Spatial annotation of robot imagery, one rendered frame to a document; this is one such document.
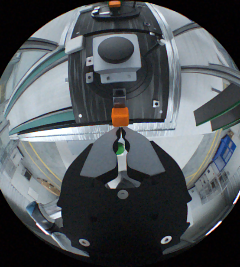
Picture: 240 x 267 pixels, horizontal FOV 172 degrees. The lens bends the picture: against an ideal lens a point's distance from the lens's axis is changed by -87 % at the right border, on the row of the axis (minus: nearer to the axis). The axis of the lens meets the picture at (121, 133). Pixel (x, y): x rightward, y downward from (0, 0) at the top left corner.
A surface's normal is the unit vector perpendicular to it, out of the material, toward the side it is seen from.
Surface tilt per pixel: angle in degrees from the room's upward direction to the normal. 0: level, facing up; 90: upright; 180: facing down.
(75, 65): 0
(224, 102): 90
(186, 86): 0
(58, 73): 0
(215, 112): 90
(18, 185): 90
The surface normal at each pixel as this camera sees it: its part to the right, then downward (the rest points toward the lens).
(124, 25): 0.03, 0.53
